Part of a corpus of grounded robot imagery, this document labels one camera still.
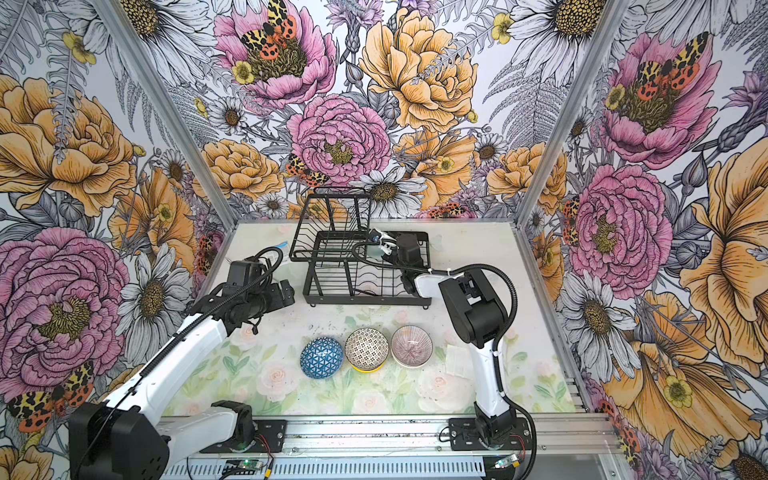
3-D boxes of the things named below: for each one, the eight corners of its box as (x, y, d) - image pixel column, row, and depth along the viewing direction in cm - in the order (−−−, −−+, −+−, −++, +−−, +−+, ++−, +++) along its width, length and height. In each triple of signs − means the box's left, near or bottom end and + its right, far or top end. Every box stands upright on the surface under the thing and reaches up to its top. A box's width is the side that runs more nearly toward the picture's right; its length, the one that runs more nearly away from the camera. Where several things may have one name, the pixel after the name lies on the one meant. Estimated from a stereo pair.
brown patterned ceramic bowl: (345, 376, 85) (342, 367, 80) (349, 337, 92) (346, 327, 87) (388, 376, 85) (388, 367, 80) (388, 338, 93) (388, 327, 87)
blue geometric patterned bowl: (301, 378, 85) (296, 372, 81) (307, 343, 92) (304, 336, 88) (341, 379, 85) (338, 372, 81) (344, 343, 92) (342, 336, 88)
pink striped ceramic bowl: (406, 378, 85) (407, 370, 80) (384, 351, 90) (384, 341, 85) (435, 353, 89) (438, 344, 84) (413, 328, 94) (414, 318, 89)
